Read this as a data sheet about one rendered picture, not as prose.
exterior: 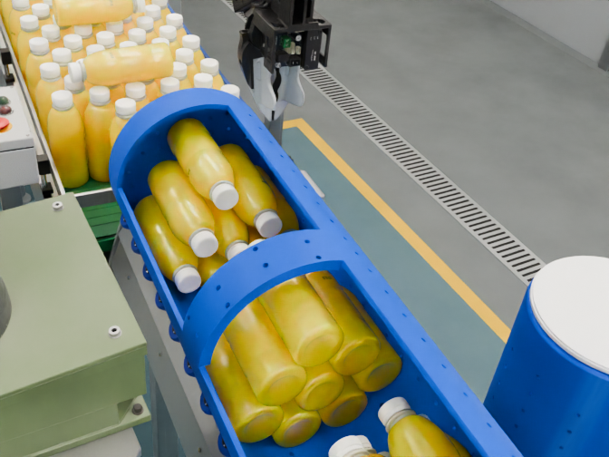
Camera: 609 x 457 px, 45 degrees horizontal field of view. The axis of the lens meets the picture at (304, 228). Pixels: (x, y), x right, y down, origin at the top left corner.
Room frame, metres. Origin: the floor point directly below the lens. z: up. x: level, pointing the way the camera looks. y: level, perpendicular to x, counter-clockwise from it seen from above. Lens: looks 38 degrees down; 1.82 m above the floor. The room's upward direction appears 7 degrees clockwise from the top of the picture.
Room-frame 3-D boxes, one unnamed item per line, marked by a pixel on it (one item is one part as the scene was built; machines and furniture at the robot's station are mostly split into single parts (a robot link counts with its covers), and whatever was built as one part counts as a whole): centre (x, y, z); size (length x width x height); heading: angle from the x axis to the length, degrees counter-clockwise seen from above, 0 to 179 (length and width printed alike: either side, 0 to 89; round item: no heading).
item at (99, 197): (1.19, 0.27, 0.96); 0.40 x 0.01 x 0.03; 120
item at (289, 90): (0.82, 0.04, 1.39); 0.06 x 0.03 x 0.09; 30
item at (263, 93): (0.80, 0.06, 1.39); 0.06 x 0.03 x 0.09; 30
